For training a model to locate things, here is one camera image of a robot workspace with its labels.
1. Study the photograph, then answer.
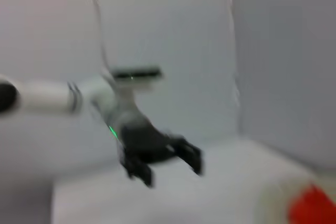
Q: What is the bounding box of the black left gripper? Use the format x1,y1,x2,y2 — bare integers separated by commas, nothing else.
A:
115,115,203,188

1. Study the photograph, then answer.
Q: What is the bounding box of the red-orange toy fruit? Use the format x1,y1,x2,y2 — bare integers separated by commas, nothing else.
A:
288,184,336,224

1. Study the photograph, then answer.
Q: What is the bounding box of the translucent green fruit bowl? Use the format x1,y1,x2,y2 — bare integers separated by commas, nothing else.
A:
258,179,336,224

